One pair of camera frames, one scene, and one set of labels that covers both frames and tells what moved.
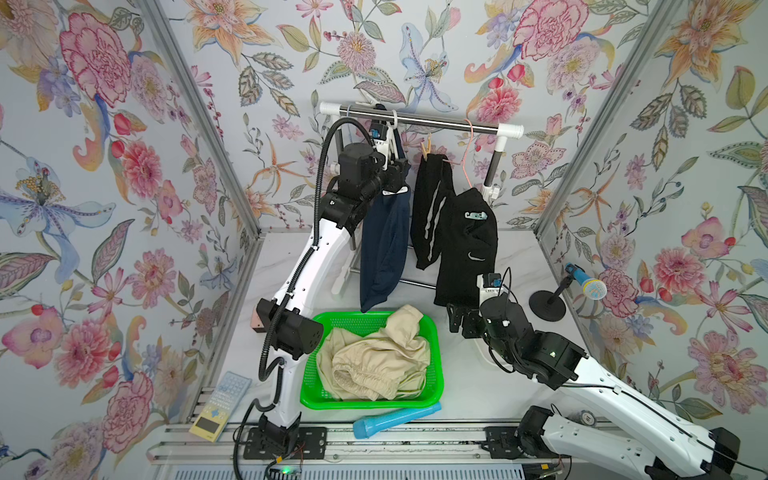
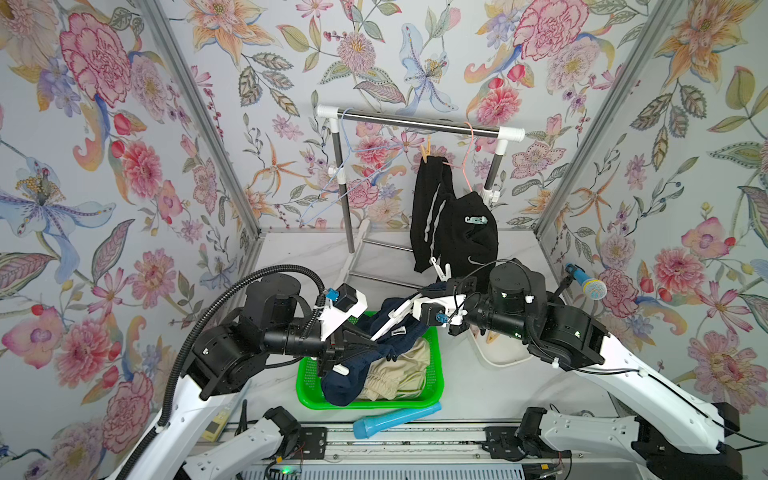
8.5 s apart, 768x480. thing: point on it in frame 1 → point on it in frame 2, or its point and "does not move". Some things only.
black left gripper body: (384, 179) → (300, 338)
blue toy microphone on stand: (550, 306) does not move
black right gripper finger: (455, 317) → (428, 312)
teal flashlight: (366, 425) does not move
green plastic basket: (315, 395) does not move
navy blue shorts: (385, 246) → (394, 322)
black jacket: (454, 229) does not move
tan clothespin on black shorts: (428, 150) does not move
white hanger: (392, 129) → (395, 314)
